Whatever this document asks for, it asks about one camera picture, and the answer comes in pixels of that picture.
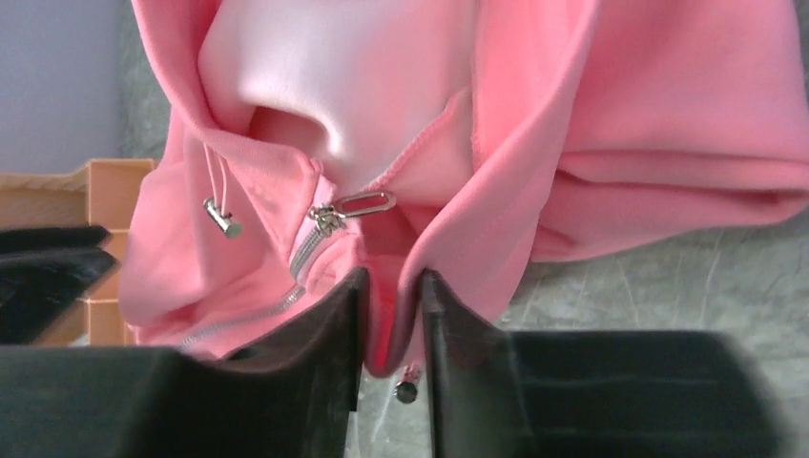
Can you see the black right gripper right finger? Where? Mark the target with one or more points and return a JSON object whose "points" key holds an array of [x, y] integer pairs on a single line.
{"points": [[604, 393]]}

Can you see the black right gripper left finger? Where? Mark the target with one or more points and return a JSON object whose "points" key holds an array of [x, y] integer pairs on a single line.
{"points": [[287, 394]]}

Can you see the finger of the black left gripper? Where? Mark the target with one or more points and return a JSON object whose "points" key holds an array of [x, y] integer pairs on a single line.
{"points": [[38, 287], [45, 238]]}

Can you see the pink zip-up jacket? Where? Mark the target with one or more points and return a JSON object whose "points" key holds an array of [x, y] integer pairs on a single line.
{"points": [[311, 139]]}

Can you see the orange mesh file rack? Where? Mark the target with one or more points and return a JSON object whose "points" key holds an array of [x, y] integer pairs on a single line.
{"points": [[44, 200]]}

